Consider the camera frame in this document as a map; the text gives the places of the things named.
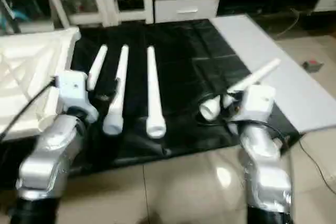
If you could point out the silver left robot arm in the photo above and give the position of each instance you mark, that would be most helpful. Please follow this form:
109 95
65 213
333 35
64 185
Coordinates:
52 156

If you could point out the red canister appliance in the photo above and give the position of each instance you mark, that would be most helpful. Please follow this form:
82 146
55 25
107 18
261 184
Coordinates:
313 65

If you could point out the black table mat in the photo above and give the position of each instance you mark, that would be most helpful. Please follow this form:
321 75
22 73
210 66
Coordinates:
199 61

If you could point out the white side table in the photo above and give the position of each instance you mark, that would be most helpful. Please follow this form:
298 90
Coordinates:
283 72

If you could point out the white drawer unit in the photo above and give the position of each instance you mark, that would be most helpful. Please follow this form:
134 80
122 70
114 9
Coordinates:
186 9

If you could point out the white plastic table top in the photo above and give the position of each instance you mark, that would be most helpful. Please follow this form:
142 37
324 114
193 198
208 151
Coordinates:
31 72

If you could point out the white plastic table leg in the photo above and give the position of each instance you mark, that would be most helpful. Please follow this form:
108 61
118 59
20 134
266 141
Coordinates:
154 93
247 85
119 85
97 66

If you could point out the blue plastic stool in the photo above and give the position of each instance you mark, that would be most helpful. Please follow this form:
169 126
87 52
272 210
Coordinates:
10 11

